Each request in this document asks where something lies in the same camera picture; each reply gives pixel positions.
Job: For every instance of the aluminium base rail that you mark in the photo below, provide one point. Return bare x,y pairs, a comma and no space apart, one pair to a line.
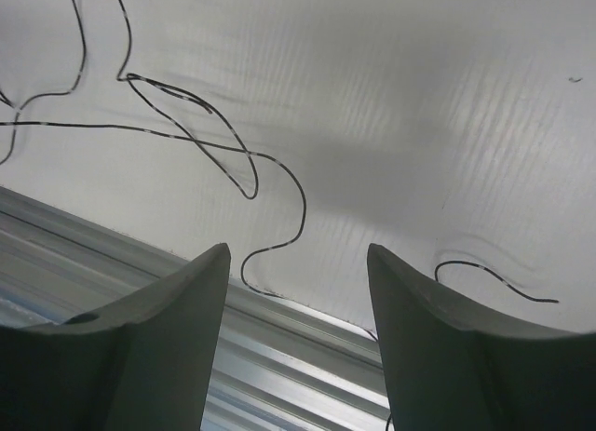
278,365

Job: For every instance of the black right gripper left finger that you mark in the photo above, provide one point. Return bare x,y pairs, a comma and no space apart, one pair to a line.
142,362

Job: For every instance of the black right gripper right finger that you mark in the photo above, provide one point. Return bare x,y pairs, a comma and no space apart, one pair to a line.
451,363

